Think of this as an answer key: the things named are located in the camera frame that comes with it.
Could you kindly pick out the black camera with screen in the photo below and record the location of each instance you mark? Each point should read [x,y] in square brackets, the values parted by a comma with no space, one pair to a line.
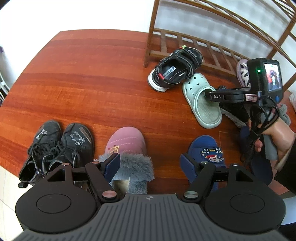
[265,76]

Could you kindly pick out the black lace shoe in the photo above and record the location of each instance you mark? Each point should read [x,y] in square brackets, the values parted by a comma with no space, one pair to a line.
[40,151]
[76,147]

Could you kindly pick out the mint green clog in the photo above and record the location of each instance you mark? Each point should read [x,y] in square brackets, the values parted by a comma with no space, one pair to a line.
[206,112]

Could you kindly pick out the blue slide slipper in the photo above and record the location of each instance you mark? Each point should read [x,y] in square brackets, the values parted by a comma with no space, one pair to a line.
[259,165]
[207,147]

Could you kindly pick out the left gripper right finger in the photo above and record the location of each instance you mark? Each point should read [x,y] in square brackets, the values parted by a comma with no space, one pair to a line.
[190,165]

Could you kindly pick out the white purple plastic bag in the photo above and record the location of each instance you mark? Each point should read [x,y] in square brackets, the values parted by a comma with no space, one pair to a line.
[292,99]

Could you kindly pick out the person right hand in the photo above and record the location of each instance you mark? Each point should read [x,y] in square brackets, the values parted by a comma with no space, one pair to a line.
[283,137]

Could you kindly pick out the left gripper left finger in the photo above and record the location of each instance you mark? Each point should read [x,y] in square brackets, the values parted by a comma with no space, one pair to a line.
[111,166]

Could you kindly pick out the brown wooden shoe rack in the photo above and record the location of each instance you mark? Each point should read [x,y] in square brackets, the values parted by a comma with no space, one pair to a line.
[226,32]

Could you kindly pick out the black strap sandal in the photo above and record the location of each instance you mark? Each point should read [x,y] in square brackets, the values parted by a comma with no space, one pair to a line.
[237,113]
[181,64]

